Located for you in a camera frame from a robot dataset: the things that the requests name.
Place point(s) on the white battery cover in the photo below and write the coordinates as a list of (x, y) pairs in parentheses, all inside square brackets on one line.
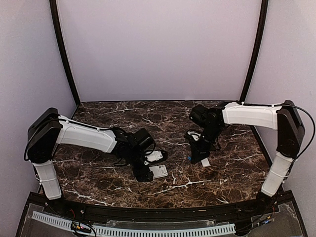
[(205, 163)]

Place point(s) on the white slotted cable duct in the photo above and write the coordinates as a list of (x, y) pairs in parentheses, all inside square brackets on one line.
[(137, 229)]

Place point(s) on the white air conditioner remote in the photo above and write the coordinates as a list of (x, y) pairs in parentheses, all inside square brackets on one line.
[(159, 171)]

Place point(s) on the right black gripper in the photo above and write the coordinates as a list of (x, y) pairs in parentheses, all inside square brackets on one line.
[(200, 154)]

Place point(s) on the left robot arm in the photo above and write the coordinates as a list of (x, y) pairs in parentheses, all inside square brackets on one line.
[(51, 129)]

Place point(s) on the black front rail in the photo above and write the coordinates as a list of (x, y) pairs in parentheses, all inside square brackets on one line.
[(102, 214)]

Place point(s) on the left black frame post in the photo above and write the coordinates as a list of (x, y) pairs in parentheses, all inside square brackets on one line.
[(62, 51)]

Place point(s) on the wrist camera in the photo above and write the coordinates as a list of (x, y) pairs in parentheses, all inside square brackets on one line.
[(192, 135), (155, 157)]

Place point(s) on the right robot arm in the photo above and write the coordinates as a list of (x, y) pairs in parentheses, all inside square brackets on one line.
[(284, 118)]

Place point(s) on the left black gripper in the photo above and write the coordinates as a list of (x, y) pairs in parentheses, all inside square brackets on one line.
[(146, 173)]

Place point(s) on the black frame post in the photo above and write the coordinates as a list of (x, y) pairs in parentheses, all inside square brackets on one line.
[(62, 51), (256, 50)]

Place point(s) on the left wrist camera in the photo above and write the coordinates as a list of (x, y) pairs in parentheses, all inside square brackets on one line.
[(155, 157)]

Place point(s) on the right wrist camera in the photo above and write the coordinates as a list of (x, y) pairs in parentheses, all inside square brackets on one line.
[(192, 135)]

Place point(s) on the right black frame post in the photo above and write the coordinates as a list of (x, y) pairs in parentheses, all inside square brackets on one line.
[(256, 50)]

